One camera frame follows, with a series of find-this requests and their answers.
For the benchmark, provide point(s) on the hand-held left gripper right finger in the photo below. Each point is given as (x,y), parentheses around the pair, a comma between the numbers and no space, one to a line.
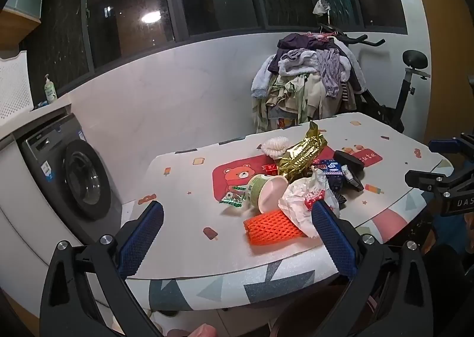
(333,237)

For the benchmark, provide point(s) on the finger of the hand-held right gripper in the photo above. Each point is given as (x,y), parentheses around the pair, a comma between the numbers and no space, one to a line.
(426,178)
(442,145)

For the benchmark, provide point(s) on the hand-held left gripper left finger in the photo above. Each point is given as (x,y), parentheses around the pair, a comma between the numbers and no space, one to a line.
(142,237)

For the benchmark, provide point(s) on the white paper wrapper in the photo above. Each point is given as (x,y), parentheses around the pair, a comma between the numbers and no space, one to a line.
(300,196)

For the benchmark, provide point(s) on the orange foam fruit net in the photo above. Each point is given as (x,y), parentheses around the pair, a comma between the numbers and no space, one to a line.
(272,227)

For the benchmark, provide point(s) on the green ice cream cup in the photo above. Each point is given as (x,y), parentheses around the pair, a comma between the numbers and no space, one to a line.
(264,190)

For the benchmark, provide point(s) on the person's left hand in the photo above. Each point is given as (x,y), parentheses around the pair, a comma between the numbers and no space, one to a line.
(202,331)

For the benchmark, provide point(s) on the black dotted cloth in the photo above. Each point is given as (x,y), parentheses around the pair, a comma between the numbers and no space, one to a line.
(339,199)

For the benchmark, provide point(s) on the bear printed table mat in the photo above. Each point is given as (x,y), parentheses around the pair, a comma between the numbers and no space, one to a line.
(185,226)

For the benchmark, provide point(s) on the black and white packet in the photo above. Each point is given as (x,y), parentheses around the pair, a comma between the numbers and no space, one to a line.
(353,179)

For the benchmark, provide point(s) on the black exercise bike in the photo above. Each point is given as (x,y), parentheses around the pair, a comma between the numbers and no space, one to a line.
(403,96)

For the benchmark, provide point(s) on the blue carton box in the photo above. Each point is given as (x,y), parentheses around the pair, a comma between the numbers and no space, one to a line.
(333,172)

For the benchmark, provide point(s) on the black case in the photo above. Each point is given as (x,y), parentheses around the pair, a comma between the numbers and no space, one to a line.
(348,160)

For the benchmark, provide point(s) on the gold foil wrapper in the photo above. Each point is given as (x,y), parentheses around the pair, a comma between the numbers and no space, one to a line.
(301,153)

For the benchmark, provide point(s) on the small red box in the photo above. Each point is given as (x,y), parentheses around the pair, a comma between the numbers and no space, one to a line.
(270,168)

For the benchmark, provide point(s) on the grey washing machine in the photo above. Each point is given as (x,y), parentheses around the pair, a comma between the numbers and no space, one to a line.
(70,174)

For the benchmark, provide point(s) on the green candy wrapper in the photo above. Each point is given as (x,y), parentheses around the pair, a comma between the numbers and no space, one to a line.
(233,197)

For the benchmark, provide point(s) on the white foam fruit net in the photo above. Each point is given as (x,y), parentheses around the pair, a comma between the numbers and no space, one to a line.
(274,146)

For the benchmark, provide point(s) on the pile of clothes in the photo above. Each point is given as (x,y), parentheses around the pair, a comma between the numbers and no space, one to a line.
(307,77)

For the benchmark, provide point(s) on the pump soap bottle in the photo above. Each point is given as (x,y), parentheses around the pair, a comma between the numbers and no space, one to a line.
(50,90)

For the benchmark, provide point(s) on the white hanging bag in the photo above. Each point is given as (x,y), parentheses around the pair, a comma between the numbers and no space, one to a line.
(320,8)

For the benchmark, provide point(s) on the white perforated laundry basket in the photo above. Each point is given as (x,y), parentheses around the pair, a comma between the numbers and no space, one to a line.
(13,88)

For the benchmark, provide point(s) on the dark framed window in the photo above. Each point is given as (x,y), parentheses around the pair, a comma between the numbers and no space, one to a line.
(207,0)

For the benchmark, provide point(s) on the wooden wall cabinet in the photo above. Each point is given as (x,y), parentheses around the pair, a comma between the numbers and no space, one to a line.
(16,22)

